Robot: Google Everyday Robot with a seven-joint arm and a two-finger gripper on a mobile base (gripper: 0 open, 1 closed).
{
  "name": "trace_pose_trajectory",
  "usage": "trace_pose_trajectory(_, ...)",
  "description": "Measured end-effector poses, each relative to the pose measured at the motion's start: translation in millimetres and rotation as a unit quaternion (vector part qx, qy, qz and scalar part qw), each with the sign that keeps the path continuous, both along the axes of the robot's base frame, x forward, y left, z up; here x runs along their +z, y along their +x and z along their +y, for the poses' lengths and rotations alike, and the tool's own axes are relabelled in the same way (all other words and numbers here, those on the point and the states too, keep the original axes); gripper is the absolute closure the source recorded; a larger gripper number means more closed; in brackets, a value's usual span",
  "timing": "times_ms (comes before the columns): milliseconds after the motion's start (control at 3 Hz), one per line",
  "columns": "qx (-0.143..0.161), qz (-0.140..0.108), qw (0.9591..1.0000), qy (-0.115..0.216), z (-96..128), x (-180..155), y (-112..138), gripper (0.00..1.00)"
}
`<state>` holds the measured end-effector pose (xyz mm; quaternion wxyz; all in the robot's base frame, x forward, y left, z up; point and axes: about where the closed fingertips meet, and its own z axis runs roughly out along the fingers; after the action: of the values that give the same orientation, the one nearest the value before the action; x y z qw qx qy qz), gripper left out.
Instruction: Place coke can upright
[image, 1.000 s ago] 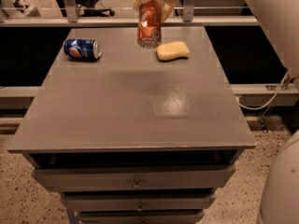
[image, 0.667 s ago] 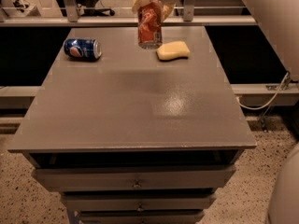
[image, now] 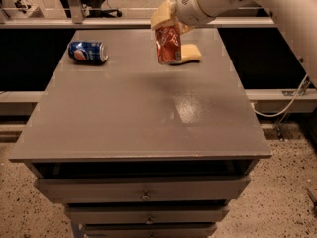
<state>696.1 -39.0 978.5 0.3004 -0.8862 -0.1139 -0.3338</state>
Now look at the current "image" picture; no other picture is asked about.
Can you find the blue pepsi can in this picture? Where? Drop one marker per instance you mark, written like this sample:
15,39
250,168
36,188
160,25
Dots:
86,51

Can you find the metal railing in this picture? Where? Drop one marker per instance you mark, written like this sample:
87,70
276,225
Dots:
14,18

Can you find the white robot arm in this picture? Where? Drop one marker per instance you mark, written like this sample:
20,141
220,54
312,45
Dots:
295,19

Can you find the yellow sponge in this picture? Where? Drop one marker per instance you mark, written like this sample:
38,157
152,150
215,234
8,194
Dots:
189,53

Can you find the bottom grey drawer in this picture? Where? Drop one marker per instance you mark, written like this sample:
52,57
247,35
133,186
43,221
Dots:
172,230

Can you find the red coke can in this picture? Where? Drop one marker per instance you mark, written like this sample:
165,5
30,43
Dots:
168,44

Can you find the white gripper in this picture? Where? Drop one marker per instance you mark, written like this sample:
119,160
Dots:
188,4

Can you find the top grey drawer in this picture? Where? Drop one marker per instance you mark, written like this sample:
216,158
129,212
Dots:
106,190

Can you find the grey drawer cabinet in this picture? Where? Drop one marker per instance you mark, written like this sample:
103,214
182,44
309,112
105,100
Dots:
132,117

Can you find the grey drawer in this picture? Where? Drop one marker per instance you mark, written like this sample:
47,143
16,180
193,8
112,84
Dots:
146,214
106,190
172,230

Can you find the middle grey drawer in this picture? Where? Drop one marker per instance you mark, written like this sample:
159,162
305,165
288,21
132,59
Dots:
146,214

